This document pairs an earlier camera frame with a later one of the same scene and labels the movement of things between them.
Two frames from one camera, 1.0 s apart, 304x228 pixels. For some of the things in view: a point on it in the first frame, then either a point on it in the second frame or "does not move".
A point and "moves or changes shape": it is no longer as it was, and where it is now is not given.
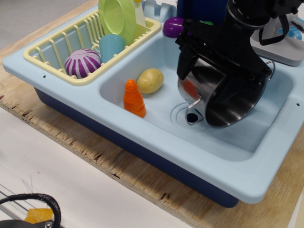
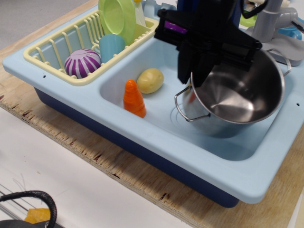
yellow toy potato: (150, 80) does not move
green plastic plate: (118, 17) does not move
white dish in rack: (140, 18) does not move
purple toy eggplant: (173, 26) does not move
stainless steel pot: (228, 95) moves or changes shape
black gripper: (228, 42) → (206, 26)
